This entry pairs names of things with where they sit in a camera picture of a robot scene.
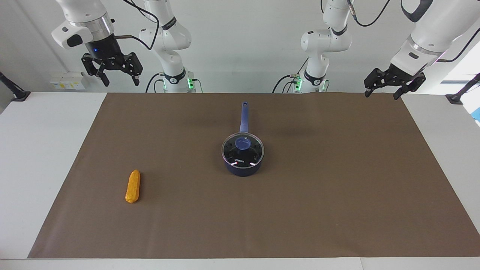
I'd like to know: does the glass lid with blue knob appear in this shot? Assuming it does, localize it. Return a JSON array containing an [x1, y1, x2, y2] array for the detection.
[[221, 132, 265, 168]]

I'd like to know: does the black base cable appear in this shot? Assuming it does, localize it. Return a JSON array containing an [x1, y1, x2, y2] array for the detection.
[[145, 72, 165, 93], [272, 58, 309, 93]]

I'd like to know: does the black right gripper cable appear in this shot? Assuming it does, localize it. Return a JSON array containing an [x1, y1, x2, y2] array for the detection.
[[114, 0, 161, 51]]

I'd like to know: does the black left base cable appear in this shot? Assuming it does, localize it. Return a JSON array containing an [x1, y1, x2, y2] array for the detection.
[[272, 58, 309, 93]]

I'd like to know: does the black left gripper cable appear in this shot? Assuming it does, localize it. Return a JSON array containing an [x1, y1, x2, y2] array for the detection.
[[347, 0, 480, 63]]

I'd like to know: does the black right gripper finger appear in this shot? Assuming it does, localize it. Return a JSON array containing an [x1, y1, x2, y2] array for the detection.
[[124, 52, 144, 86], [82, 54, 110, 87]]

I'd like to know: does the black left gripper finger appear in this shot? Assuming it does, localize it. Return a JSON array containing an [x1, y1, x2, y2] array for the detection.
[[364, 69, 392, 98], [393, 74, 426, 100]]

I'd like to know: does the black clamp stand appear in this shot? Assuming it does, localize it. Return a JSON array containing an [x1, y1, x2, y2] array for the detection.
[[445, 73, 480, 105], [0, 71, 31, 102]]

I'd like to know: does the dark blue saucepan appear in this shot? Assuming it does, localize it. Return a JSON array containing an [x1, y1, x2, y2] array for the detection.
[[221, 101, 265, 177]]

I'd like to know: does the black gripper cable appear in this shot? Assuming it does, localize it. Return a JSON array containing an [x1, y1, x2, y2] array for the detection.
[[347, 0, 480, 63], [114, 0, 161, 51]]

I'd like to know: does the white wall power strip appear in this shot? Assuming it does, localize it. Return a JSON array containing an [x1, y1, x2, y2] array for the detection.
[[49, 72, 86, 90]]

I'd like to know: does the black right base cable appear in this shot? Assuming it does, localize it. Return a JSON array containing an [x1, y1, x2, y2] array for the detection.
[[145, 72, 165, 93]]

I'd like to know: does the yellow corn cob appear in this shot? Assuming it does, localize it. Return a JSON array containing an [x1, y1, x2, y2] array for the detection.
[[125, 169, 141, 204]]

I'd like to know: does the brown table mat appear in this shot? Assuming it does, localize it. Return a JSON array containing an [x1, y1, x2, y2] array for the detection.
[[27, 93, 480, 259]]

